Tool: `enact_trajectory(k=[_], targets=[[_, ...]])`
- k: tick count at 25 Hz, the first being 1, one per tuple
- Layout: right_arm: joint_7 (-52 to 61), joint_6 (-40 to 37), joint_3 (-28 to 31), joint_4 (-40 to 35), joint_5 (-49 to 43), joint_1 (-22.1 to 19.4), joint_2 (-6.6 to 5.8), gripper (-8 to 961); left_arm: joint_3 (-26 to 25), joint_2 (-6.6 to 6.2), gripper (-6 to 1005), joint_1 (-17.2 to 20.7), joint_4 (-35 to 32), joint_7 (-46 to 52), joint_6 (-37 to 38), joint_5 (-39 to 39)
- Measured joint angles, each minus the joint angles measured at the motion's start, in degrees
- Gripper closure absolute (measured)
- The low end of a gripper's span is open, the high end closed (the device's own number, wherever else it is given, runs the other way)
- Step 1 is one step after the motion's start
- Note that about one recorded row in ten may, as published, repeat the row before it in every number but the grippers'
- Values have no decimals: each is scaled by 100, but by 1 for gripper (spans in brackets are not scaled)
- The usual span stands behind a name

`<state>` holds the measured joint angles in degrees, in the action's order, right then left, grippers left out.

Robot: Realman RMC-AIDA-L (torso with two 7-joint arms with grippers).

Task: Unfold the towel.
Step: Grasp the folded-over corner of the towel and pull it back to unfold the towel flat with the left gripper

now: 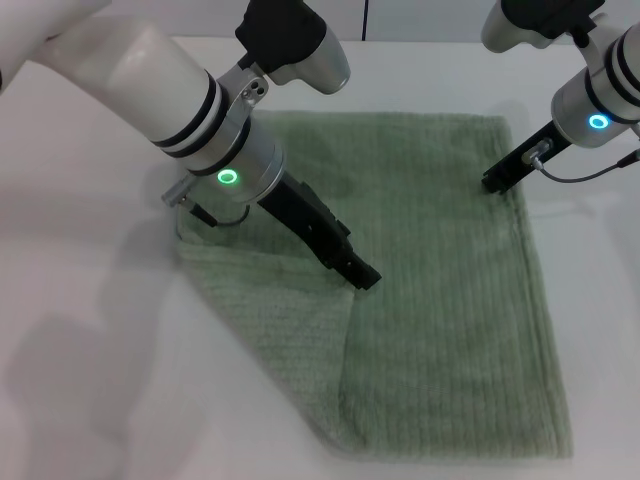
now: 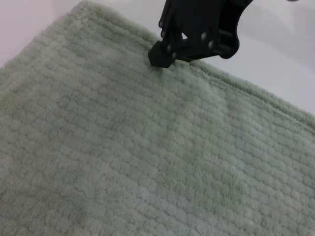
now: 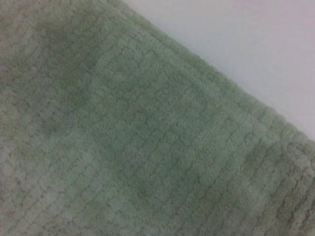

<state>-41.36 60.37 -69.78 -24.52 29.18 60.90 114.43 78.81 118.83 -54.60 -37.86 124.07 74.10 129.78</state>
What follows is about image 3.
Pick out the green ribbed towel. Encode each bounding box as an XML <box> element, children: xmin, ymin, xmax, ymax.
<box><xmin>0</xmin><ymin>0</ymin><xmax>315</xmax><ymax>236</ymax></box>

